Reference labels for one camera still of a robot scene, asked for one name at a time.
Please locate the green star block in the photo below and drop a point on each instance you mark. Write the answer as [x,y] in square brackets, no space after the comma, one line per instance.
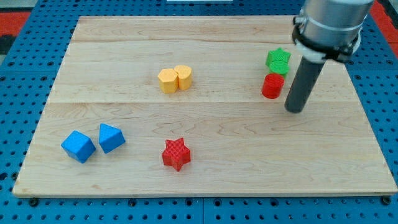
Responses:
[277,55]

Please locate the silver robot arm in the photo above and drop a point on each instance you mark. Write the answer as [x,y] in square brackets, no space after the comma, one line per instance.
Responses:
[323,30]

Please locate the red circle block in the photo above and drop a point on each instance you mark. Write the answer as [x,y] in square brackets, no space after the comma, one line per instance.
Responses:
[272,86]

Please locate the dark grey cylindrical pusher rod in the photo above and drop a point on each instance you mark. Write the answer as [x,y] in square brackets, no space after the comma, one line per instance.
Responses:
[305,79]

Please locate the blue triangle block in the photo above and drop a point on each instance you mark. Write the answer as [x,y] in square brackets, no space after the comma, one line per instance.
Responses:
[110,137]

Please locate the yellow heart block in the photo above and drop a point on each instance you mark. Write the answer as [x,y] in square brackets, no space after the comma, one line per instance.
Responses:
[184,73]

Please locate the yellow pentagon block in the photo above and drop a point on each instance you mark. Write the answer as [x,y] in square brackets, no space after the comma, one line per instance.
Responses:
[168,80]

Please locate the light wooden board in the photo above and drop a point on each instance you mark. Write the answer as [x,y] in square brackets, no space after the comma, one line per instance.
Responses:
[242,144]

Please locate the red star block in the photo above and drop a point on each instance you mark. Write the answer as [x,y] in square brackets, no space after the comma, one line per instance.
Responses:
[176,154]

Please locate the blue cube block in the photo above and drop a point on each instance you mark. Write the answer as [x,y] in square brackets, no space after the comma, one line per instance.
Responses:
[78,146]

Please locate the green circle block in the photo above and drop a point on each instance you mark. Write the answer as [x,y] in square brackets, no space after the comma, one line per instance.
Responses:
[279,67]

